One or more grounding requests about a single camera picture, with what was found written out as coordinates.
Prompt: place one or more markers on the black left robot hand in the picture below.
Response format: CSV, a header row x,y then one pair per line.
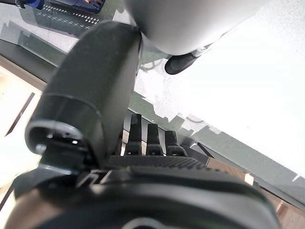
x,y
95,78

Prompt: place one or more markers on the blue object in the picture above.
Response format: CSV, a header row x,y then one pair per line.
x,y
37,3

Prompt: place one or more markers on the blue and orange package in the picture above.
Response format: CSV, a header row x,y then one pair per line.
x,y
91,3

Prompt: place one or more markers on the silver robot leg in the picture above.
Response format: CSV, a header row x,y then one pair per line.
x,y
181,21

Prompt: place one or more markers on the black robot foot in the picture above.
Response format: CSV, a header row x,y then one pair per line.
x,y
177,64

